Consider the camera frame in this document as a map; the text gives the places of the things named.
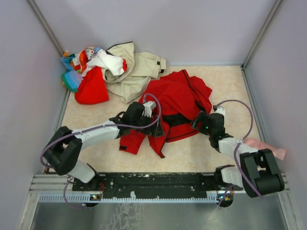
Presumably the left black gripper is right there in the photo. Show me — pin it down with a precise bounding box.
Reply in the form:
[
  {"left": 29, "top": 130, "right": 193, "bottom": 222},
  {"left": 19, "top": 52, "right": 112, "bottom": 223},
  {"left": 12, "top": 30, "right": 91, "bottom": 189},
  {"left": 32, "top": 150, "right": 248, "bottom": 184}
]
[{"left": 131, "top": 112, "right": 165, "bottom": 137}]

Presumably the red zip jacket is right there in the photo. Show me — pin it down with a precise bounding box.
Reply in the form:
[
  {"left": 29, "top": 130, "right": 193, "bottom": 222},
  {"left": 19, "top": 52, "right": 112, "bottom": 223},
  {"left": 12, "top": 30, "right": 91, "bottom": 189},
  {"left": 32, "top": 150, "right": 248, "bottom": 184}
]
[{"left": 119, "top": 69, "right": 213, "bottom": 159}]

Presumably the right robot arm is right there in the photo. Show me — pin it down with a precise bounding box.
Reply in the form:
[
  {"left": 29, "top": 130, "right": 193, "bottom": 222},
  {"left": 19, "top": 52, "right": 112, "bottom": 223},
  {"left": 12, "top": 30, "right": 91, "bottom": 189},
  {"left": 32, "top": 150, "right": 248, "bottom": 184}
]
[{"left": 191, "top": 111, "right": 285, "bottom": 198}]

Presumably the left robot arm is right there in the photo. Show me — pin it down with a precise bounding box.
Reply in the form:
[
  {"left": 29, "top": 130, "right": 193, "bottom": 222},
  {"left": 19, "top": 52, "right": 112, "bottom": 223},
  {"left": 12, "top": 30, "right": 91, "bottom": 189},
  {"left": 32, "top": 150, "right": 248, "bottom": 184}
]
[{"left": 40, "top": 101, "right": 164, "bottom": 190}]

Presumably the beige jacket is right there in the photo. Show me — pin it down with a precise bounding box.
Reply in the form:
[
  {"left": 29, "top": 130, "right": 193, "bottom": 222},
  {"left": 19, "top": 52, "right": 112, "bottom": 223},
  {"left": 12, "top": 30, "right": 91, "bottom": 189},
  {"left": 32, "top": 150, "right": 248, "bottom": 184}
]
[{"left": 105, "top": 42, "right": 166, "bottom": 103}]

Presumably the red cloth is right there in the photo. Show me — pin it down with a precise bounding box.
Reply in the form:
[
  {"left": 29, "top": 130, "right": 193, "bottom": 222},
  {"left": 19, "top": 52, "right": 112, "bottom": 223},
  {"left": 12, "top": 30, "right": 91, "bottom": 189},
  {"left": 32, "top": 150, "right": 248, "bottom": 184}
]
[{"left": 74, "top": 67, "right": 109, "bottom": 105}]

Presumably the pink cloth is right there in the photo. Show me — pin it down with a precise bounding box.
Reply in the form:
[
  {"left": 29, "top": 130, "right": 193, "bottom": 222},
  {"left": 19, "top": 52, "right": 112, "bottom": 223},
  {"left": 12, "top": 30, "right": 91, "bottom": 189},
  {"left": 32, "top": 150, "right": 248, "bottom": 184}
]
[{"left": 243, "top": 138, "right": 286, "bottom": 161}]

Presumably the colourful striped cloth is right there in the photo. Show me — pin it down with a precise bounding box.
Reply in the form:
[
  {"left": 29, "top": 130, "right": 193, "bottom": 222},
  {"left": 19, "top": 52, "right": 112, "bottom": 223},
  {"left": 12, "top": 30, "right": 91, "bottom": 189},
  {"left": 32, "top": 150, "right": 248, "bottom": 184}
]
[{"left": 60, "top": 51, "right": 83, "bottom": 92}]

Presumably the white printed shirt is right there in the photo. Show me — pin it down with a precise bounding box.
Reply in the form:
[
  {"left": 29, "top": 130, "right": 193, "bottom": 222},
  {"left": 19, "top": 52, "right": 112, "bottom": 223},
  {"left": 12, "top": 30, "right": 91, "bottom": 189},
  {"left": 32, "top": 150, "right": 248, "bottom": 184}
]
[{"left": 71, "top": 47, "right": 127, "bottom": 77}]

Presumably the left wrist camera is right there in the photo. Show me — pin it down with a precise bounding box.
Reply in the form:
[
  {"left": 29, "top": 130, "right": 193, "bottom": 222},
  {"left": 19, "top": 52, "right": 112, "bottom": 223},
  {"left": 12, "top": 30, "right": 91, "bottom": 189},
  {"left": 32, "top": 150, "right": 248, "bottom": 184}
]
[{"left": 142, "top": 101, "right": 156, "bottom": 117}]

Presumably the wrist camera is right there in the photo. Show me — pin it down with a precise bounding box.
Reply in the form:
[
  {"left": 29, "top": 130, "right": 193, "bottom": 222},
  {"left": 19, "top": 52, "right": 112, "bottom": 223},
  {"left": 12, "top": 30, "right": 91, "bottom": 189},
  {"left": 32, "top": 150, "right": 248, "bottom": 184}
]
[
  {"left": 213, "top": 105, "right": 226, "bottom": 117},
  {"left": 142, "top": 101, "right": 156, "bottom": 117}
]

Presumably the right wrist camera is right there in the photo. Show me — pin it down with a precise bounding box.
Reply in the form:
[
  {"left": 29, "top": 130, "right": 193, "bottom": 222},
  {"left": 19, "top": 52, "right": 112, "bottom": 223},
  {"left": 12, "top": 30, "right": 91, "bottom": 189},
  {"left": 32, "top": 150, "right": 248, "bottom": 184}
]
[{"left": 213, "top": 105, "right": 226, "bottom": 117}]

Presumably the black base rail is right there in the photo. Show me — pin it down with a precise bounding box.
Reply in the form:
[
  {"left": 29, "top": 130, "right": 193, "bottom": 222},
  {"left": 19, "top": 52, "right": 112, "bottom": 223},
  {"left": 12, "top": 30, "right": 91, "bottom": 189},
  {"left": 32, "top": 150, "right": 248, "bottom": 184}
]
[{"left": 72, "top": 172, "right": 230, "bottom": 199}]

